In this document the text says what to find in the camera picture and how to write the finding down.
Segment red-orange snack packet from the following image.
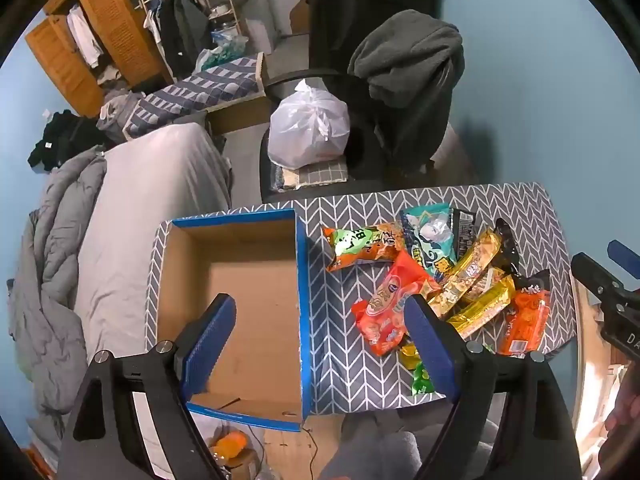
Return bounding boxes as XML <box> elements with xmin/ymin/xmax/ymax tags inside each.
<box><xmin>351</xmin><ymin>249</ymin><xmax>443</xmax><ymax>357</ymax></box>

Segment grey chevron tablecloth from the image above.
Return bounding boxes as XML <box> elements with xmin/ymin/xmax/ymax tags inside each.
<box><xmin>145</xmin><ymin>182</ymin><xmax>576</xmax><ymax>413</ymax></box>

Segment black cable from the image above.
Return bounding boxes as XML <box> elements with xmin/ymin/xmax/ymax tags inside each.
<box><xmin>300</xmin><ymin>427</ymin><xmax>322</xmax><ymax>480</ymax></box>

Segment black glossy snack packet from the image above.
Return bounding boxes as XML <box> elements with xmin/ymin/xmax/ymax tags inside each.
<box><xmin>494</xmin><ymin>217</ymin><xmax>521</xmax><ymax>273</ymax></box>

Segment grey crumpled garment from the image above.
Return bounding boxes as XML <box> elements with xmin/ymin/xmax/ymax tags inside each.
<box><xmin>97</xmin><ymin>90</ymin><xmax>146</xmax><ymax>143</ymax></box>

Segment dark grey fleece garment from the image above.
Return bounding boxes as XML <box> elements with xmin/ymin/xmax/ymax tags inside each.
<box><xmin>347</xmin><ymin>10</ymin><xmax>466</xmax><ymax>176</ymax></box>

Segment black office chair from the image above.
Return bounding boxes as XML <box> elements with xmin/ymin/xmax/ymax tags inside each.
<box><xmin>258</xmin><ymin>67</ymin><xmax>451</xmax><ymax>201</ymax></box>

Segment small patterned orange snack packet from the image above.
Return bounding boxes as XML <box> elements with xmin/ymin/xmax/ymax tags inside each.
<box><xmin>462</xmin><ymin>266</ymin><xmax>507</xmax><ymax>303</ymax></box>

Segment blue-rimmed cardboard box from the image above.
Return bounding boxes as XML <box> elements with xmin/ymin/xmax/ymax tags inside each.
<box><xmin>156</xmin><ymin>208</ymin><xmax>313</xmax><ymax>433</ymax></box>

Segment teal snack packet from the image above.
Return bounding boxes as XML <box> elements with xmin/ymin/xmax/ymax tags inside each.
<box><xmin>399</xmin><ymin>203</ymin><xmax>460</xmax><ymax>283</ymax></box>

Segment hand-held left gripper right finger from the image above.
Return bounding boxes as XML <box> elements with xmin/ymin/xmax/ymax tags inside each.
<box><xmin>404</xmin><ymin>295</ymin><xmax>583</xmax><ymax>480</ymax></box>

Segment person's right hand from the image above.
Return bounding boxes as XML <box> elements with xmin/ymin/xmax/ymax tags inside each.
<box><xmin>606</xmin><ymin>367</ymin><xmax>640</xmax><ymax>441</ymax></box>

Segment orange black-topped snack packet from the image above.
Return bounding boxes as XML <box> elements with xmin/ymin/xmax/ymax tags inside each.
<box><xmin>497</xmin><ymin>270</ymin><xmax>552</xmax><ymax>357</ymax></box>

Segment green and yellow snack packet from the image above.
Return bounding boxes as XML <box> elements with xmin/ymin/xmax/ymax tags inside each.
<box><xmin>398</xmin><ymin>341</ymin><xmax>437</xmax><ymax>397</ymax></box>

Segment black clothing pile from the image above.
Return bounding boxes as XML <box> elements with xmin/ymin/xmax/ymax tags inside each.
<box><xmin>27</xmin><ymin>110</ymin><xmax>106</xmax><ymax>173</ymax></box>

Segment black hanging garment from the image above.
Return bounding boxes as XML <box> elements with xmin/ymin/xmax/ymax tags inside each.
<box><xmin>306</xmin><ymin>0</ymin><xmax>451</xmax><ymax>76</ymax></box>

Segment teal and white plastic bag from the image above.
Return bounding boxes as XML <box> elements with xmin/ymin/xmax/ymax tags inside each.
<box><xmin>195</xmin><ymin>35</ymin><xmax>248</xmax><ymax>71</ymax></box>

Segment orange bag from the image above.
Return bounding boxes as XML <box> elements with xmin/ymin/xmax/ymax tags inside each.
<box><xmin>210</xmin><ymin>432</ymin><xmax>248</xmax><ymax>461</ymax></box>

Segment narrow black snack packet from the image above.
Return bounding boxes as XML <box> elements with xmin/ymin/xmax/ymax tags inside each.
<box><xmin>451</xmin><ymin>209</ymin><xmax>476</xmax><ymax>263</ymax></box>

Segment long yellow snack packet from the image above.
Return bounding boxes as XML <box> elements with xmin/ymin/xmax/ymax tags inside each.
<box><xmin>425</xmin><ymin>227</ymin><xmax>502</xmax><ymax>318</ymax></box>

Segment white hanging shirt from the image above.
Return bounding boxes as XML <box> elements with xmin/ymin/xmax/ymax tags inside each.
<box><xmin>67</xmin><ymin>5</ymin><xmax>103</xmax><ymax>68</ymax></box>

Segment blue and white patterned blanket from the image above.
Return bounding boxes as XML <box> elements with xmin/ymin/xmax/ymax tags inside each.
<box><xmin>122</xmin><ymin>55</ymin><xmax>266</xmax><ymax>141</ymax></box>

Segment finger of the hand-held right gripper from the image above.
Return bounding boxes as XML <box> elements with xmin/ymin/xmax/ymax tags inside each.
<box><xmin>607</xmin><ymin>240</ymin><xmax>640</xmax><ymax>275</ymax></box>
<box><xmin>571</xmin><ymin>252</ymin><xmax>630</xmax><ymax>307</ymax></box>

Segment wooden louvred wardrobe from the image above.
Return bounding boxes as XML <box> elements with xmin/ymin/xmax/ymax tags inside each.
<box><xmin>25</xmin><ymin>0</ymin><xmax>173</xmax><ymax>118</ymax></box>

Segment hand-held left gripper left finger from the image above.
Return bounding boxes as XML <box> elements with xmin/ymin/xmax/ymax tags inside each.
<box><xmin>57</xmin><ymin>294</ymin><xmax>237</xmax><ymax>480</ymax></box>

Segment wooden bed frame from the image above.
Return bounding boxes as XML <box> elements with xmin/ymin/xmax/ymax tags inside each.
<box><xmin>205</xmin><ymin>52</ymin><xmax>273</xmax><ymax>133</ymax></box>

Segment orange and green snack packet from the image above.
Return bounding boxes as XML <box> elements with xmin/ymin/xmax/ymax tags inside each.
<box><xmin>322</xmin><ymin>224</ymin><xmax>405</xmax><ymax>273</ymax></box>

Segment short yellow snack packet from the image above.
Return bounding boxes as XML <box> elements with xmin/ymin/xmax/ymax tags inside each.
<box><xmin>446</xmin><ymin>275</ymin><xmax>517</xmax><ymax>340</ymax></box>

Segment black coats on rack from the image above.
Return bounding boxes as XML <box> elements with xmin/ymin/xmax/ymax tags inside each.
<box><xmin>157</xmin><ymin>0</ymin><xmax>216</xmax><ymax>78</ymax></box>

